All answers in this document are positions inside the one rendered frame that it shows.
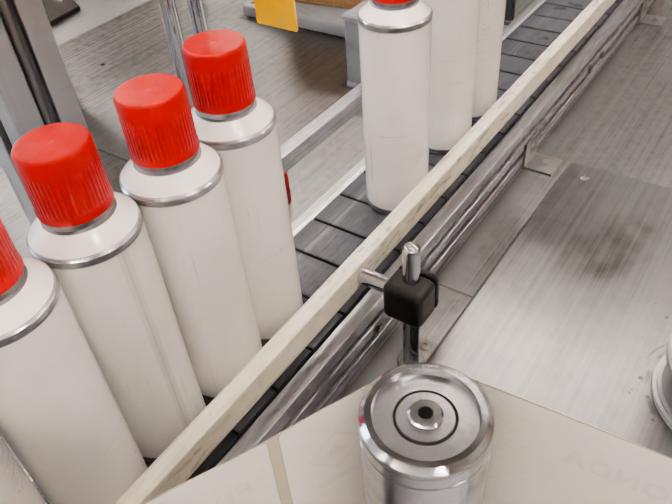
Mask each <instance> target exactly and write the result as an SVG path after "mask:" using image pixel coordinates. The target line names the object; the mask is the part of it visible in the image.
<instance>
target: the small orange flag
mask: <svg viewBox="0 0 672 504"><path fill-rule="evenodd" d="M254 5H255V12H256V18H257V23H259V24H264V25H268V26H272V27H277V28H281V29H286V30H290V31H295V32H297V31H298V25H297V16H296V7H295V0H254Z"/></svg>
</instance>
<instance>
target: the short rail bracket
mask: <svg viewBox="0 0 672 504"><path fill-rule="evenodd" d="M383 298H384V312H385V314H386V315H388V316H389V317H392V318H394V319H396V320H399V321H401V322H403V362H404V363H405V364H410V363H418V362H419V329H420V327H421V326H422V325H423V324H424V323H425V321H426V320H427V319H428V317H429V316H430V315H431V314H432V312H433V311H434V308H436V307H437V305H438V301H439V278H438V276H437V275H435V274H433V273H431V272H428V271H426V270H423V269H421V248H420V246H419V244H417V243H416V242H407V243H405V244H404V245H403V248H402V265H401V266H400V267H399V269H397V270H396V271H395V272H394V274H393V275H392V276H391V277H390V278H389V279H388V281H387V282H386V283H385V284H384V286H383Z"/></svg>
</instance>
